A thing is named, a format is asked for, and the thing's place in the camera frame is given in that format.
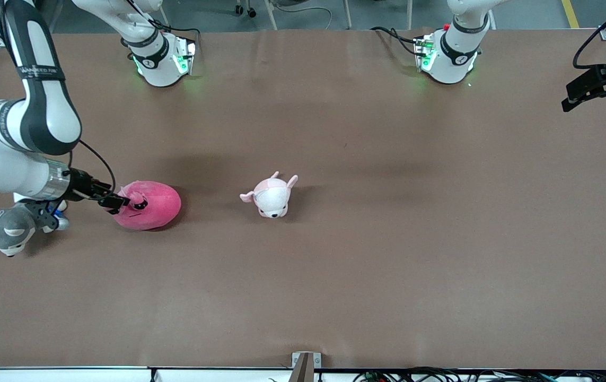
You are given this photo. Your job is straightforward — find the metal table edge bracket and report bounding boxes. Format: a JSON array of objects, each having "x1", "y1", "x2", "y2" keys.
[{"x1": 288, "y1": 351, "x2": 322, "y2": 382}]

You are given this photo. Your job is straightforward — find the tangled black floor cables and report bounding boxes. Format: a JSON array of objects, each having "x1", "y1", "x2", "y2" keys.
[{"x1": 353, "y1": 366, "x2": 606, "y2": 382}]

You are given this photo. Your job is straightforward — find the hot pink round plush toy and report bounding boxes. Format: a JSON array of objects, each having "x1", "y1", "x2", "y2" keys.
[{"x1": 106, "y1": 180, "x2": 182, "y2": 231}]

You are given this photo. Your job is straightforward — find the white table edge rail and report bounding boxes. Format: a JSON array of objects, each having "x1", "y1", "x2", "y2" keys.
[{"x1": 0, "y1": 366, "x2": 354, "y2": 382}]

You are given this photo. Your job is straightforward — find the black arm base cable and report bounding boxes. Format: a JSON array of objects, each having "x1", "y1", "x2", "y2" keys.
[
  {"x1": 122, "y1": 0, "x2": 201, "y2": 54},
  {"x1": 371, "y1": 27, "x2": 428, "y2": 56}
]

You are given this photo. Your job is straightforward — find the black left arm base cable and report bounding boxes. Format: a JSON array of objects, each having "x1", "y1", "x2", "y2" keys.
[{"x1": 371, "y1": 27, "x2": 428, "y2": 56}]

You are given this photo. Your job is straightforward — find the light pink small plush animal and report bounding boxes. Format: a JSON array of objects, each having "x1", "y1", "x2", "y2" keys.
[{"x1": 239, "y1": 171, "x2": 299, "y2": 219}]

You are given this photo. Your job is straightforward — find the grey floor cable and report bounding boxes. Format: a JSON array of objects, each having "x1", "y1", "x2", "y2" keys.
[{"x1": 276, "y1": 4, "x2": 333, "y2": 30}]

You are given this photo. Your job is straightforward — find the grey white husky plush toy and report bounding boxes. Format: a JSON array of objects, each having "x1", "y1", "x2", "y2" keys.
[{"x1": 0, "y1": 199, "x2": 70, "y2": 258}]

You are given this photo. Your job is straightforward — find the black right arm base cable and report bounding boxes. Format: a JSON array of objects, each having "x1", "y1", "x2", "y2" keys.
[{"x1": 122, "y1": 0, "x2": 201, "y2": 54}]

